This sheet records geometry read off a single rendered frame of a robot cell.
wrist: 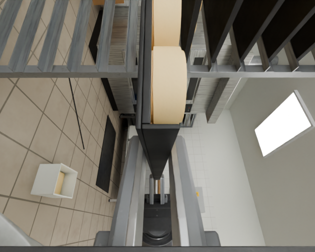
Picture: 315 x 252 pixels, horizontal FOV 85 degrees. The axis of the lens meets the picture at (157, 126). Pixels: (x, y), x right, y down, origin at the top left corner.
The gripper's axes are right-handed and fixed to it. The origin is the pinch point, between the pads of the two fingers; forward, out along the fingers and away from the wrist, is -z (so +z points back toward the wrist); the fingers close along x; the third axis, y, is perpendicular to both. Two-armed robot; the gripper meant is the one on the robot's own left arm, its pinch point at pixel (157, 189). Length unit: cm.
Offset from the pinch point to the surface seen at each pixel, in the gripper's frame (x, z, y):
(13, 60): -46, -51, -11
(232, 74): 25, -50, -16
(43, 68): -37, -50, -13
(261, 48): 35, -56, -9
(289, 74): 44, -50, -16
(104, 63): -18, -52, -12
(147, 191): -23, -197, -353
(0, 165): -87, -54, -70
